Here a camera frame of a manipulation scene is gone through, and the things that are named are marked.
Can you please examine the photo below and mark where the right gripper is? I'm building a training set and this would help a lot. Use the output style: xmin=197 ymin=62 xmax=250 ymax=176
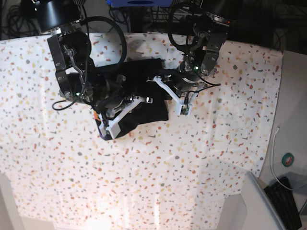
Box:
xmin=92 ymin=74 xmax=144 ymax=120

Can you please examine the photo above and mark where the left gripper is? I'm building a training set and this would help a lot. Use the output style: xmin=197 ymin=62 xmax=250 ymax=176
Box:
xmin=158 ymin=69 xmax=209 ymax=99

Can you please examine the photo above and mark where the black t-shirt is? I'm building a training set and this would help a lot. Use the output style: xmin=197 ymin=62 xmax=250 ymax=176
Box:
xmin=95 ymin=58 xmax=169 ymax=140

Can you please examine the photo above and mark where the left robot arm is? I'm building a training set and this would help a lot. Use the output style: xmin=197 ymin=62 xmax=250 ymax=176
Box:
xmin=160 ymin=0 xmax=232 ymax=98

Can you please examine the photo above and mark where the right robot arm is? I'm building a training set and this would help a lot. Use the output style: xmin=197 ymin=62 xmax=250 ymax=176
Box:
xmin=34 ymin=0 xmax=132 ymax=117

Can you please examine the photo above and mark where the blue box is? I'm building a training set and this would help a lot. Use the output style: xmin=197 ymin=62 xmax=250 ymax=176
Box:
xmin=106 ymin=0 xmax=176 ymax=7

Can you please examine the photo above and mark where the terrazzo patterned tablecloth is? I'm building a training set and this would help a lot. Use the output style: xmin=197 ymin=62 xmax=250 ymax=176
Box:
xmin=0 ymin=36 xmax=283 ymax=230

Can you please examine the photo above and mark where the green tape roll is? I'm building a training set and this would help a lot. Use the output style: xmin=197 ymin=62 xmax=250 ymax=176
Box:
xmin=282 ymin=153 xmax=295 ymax=167

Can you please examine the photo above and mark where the black keyboard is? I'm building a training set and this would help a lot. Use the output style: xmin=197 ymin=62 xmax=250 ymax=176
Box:
xmin=264 ymin=182 xmax=302 ymax=230

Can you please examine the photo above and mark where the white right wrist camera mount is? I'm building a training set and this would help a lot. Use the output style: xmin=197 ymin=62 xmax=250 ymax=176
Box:
xmin=98 ymin=95 xmax=153 ymax=139

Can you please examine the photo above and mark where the white thin cable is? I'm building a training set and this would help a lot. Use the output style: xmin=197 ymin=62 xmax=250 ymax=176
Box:
xmin=270 ymin=125 xmax=307 ymax=191

